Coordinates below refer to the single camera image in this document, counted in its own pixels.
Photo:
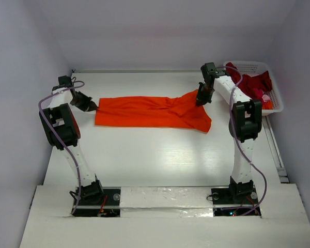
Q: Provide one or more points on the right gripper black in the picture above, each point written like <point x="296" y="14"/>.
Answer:
<point x="204" y="94"/>

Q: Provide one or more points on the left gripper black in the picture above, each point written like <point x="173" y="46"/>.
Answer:
<point x="88" y="105"/>

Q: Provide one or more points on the orange t shirt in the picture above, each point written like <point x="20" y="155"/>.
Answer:
<point x="153" y="112"/>

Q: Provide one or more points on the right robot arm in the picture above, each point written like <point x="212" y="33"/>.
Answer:
<point x="244" y="127"/>

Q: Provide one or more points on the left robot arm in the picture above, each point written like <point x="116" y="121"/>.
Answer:
<point x="63" y="133"/>

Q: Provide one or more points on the dark red t shirt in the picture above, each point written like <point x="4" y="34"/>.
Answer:
<point x="262" y="81"/>

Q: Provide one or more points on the white plastic basket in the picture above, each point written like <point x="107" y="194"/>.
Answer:
<point x="236" y="68"/>

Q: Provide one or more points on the pink garment in basket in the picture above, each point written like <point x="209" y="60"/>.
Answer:
<point x="260" y="95"/>

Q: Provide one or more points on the small orange garment in basket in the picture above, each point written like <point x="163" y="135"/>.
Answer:
<point x="267" y="105"/>

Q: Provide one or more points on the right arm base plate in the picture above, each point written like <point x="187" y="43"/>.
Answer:
<point x="235" y="204"/>

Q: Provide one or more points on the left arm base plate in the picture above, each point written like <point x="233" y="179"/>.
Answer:
<point x="107" y="206"/>

